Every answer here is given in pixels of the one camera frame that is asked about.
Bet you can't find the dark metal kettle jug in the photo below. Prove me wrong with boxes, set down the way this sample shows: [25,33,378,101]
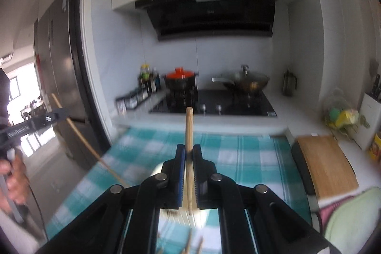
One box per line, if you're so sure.
[281,70,298,97]

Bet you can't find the teal white checkered tablecloth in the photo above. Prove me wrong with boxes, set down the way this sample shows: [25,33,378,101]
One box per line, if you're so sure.
[46,126,312,254]

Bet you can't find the pink cloth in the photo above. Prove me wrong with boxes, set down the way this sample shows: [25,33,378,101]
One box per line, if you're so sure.
[316,195,355,232]

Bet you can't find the black range hood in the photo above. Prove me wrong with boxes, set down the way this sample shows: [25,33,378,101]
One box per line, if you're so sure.
[135,0,277,40]

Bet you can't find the spice jar rack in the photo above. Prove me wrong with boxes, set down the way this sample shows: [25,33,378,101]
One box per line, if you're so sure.
[115,88,149,115]

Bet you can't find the wooden chopstick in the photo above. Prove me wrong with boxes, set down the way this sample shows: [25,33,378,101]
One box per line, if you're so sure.
[185,107,194,216]
[51,93,129,188]

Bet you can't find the stainless steel refrigerator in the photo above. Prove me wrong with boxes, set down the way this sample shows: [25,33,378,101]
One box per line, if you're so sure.
[35,0,103,155]

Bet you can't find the yellow snack packet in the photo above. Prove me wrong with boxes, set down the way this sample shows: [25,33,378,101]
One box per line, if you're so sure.
[369,131,381,162]

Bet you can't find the black pot orange lid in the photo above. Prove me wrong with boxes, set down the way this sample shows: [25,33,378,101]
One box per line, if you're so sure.
[163,67,198,91]

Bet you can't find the dark soy sauce bottle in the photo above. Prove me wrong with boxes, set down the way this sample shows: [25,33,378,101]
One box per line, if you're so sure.
[150,68,161,93]

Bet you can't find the wok with glass lid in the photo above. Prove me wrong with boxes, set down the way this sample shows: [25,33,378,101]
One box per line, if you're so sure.
[211,65,270,94]

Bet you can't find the sauce bottle yellow cap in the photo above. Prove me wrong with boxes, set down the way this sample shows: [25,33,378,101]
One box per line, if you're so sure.
[138,64,151,94]

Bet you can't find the white knife block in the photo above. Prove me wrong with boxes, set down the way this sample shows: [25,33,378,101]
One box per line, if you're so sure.
[355,74,380,151]

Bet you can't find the person's left hand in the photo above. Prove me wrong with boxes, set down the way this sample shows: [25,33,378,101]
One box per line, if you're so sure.
[1,149,30,213]

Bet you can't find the wooden cutting board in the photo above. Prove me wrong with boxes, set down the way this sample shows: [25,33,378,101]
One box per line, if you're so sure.
[296,135,359,200]

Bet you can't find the light green cloth pad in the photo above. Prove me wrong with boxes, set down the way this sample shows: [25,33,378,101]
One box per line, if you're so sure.
[324,187,380,253]

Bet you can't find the plastic bag yellow green items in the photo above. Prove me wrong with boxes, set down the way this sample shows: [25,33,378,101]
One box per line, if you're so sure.
[321,88,371,135]

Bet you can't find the black gas stove top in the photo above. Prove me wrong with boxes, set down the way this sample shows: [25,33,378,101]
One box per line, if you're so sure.
[150,88,277,117]

